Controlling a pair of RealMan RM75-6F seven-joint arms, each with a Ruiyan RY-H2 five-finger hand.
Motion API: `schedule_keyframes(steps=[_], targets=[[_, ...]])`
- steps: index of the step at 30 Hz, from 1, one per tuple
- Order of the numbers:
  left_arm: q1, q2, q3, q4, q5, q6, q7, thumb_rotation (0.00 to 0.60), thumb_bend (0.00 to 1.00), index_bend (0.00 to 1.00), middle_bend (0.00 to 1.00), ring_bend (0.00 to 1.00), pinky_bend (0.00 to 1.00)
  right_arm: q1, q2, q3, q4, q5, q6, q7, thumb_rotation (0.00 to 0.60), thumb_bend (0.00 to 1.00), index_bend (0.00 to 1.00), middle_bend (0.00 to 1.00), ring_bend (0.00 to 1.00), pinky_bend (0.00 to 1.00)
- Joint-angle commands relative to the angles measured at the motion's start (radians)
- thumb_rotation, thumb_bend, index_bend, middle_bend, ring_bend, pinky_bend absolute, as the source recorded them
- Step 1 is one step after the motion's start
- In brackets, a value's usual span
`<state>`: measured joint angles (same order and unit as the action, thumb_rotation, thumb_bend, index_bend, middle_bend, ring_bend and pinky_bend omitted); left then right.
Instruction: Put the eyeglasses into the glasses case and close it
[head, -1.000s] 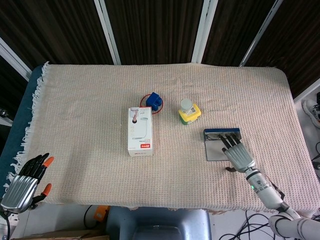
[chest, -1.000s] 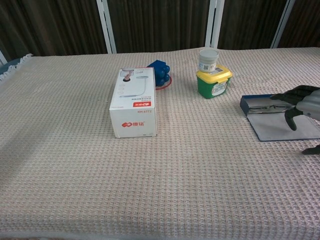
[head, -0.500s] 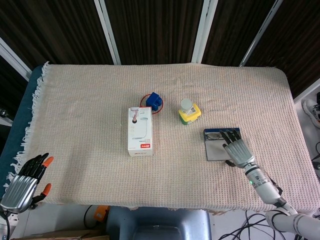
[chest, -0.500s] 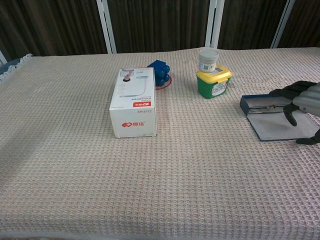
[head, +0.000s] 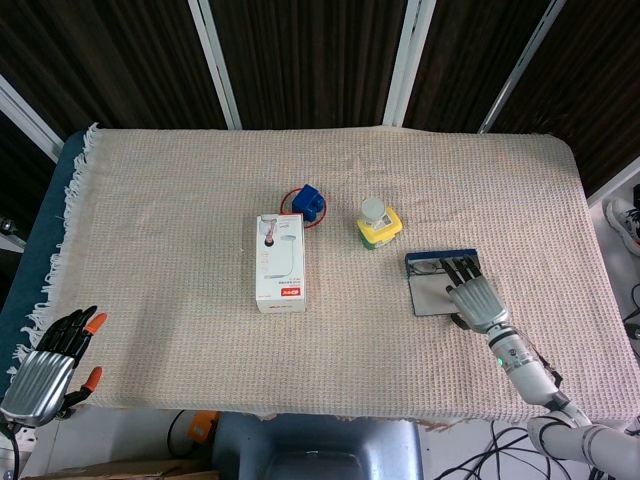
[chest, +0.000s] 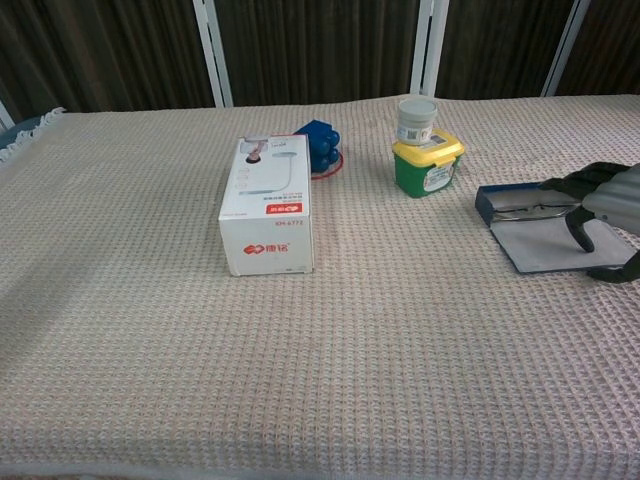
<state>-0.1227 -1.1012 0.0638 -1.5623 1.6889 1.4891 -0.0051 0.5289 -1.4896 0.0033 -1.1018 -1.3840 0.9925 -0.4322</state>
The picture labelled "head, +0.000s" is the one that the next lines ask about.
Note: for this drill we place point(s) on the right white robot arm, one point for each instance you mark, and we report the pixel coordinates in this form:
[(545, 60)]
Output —
[(530, 375)]

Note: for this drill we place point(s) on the grey blue robot torso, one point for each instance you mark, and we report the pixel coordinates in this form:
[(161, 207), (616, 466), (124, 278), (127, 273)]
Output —
[(320, 445)]

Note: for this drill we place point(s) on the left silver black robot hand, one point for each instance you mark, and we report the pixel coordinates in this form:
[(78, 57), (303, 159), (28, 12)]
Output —
[(40, 382)]

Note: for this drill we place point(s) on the blue plastic toy block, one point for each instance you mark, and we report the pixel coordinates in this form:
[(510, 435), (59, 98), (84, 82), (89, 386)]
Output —
[(306, 200)]

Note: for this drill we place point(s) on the grey metal table fixture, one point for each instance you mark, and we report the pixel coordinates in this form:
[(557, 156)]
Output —
[(12, 240)]

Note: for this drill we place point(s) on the white partition frame post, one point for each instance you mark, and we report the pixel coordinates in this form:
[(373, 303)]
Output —
[(25, 115), (615, 182), (520, 70), (405, 60), (215, 60)]

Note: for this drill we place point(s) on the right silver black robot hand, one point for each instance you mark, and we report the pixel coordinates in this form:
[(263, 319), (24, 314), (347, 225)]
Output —
[(477, 302)]

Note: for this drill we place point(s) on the teal table pad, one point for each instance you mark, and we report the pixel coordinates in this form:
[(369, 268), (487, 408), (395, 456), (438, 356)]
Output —
[(35, 240)]

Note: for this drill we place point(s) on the white sneaker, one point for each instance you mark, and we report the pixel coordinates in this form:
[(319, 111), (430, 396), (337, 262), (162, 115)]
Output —
[(622, 220)]

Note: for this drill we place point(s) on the beige waffle fringed cloth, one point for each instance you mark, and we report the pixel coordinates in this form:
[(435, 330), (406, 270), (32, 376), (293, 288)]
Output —
[(175, 250)]

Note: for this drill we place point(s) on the green tub yellow lid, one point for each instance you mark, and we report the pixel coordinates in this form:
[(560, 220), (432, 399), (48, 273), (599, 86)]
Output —
[(385, 231)]

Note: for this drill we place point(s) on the brown cardboard box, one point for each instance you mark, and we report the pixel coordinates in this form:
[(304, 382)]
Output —
[(125, 471)]

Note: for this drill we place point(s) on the orange floor object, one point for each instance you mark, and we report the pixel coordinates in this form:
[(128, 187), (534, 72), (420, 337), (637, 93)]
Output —
[(202, 427)]

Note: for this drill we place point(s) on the white lamp carton box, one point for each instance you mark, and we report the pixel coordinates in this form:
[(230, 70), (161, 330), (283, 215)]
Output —
[(280, 260)]

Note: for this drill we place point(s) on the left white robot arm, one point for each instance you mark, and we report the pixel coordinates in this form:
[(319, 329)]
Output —
[(5, 440)]

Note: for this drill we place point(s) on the small white jar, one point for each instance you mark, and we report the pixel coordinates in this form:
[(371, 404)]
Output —
[(373, 209)]

